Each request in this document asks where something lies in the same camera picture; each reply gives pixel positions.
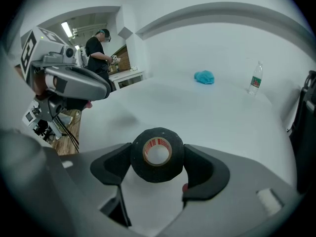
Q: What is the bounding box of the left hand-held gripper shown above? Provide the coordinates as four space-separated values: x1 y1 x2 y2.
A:
19 26 112 123

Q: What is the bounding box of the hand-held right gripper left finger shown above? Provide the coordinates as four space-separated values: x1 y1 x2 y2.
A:
58 142 133 229

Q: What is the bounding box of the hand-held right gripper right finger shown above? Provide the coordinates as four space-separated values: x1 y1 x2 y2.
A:
158 143 301 237

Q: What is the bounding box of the black roll of tape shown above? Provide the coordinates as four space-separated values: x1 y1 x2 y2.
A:
130 126 185 184

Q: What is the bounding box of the person's left hand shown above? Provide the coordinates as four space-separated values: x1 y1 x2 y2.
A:
33 72 45 96

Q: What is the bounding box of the white side table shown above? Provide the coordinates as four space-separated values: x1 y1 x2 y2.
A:
108 69 147 90

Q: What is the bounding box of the white equipment stand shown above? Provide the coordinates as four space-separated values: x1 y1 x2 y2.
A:
21 99 63 141

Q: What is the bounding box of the ceiling light tube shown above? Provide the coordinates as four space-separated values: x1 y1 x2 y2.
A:
61 21 71 38

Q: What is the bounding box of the blue crumpled cloth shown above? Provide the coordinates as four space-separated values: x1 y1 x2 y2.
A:
194 70 216 85

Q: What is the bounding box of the clear plastic water bottle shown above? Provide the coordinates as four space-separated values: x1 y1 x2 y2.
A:
247 60 264 96

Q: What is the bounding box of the wooden wall panel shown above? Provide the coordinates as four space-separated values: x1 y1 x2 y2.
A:
111 45 131 72

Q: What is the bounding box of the black cable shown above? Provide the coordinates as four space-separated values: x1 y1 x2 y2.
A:
55 117 80 154

